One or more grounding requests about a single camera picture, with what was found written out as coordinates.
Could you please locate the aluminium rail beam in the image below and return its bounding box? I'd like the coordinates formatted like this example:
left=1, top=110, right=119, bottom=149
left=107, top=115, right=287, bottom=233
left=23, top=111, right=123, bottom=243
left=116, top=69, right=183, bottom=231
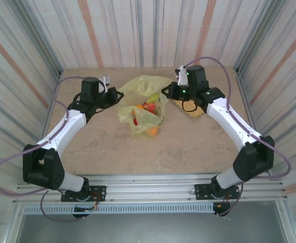
left=12, top=173, right=289, bottom=205

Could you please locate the grey slotted cable duct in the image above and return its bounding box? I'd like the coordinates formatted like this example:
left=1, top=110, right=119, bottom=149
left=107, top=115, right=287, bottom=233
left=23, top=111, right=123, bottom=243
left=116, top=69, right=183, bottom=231
left=22, top=204, right=214, bottom=215

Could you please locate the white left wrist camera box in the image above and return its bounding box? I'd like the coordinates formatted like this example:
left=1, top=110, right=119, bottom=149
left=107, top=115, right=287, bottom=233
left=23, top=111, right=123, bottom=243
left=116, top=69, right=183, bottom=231
left=99, top=75, right=112, bottom=93

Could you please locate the yellow orange pear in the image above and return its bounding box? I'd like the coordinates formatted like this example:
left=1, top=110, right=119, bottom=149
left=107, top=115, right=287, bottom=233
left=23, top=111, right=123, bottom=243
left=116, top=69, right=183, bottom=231
left=145, top=126, right=160, bottom=139

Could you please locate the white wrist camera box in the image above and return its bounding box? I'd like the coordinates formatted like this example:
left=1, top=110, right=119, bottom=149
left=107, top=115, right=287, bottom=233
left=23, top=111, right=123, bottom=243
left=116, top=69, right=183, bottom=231
left=99, top=75, right=112, bottom=93
left=175, top=65, right=190, bottom=86

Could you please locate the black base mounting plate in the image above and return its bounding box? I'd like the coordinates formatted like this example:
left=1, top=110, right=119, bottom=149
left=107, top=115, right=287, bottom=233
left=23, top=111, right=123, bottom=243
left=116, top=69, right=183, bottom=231
left=194, top=183, right=241, bottom=200
left=61, top=185, right=107, bottom=203

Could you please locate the woven bamboo tray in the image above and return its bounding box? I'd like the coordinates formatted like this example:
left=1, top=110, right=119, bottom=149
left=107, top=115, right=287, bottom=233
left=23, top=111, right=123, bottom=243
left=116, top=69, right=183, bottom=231
left=172, top=98, right=207, bottom=120

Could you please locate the yellow translucent plastic bag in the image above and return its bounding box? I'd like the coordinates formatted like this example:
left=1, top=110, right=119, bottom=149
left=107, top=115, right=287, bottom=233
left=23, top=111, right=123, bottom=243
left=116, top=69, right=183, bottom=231
left=117, top=75, right=174, bottom=139

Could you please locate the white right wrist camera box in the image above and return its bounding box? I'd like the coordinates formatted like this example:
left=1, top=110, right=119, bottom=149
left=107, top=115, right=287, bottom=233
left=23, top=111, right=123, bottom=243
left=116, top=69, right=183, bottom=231
left=175, top=65, right=190, bottom=86

